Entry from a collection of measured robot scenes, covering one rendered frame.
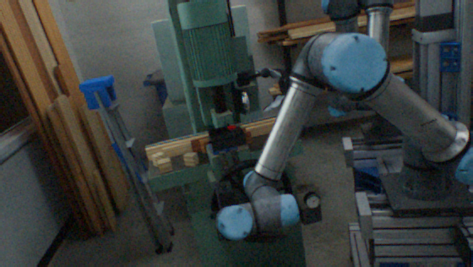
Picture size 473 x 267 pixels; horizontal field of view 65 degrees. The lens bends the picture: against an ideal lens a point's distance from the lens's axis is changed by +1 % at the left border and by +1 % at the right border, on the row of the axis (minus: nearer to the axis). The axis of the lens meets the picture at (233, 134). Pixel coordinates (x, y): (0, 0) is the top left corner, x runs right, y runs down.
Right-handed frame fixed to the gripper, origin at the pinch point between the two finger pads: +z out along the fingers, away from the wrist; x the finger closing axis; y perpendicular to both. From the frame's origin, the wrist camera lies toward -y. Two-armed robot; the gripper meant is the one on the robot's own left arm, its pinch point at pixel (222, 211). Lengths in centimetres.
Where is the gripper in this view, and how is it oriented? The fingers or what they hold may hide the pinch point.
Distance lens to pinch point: 119.2
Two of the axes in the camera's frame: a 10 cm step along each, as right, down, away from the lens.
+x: 9.7, -1.9, 1.4
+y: 2.1, 9.6, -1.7
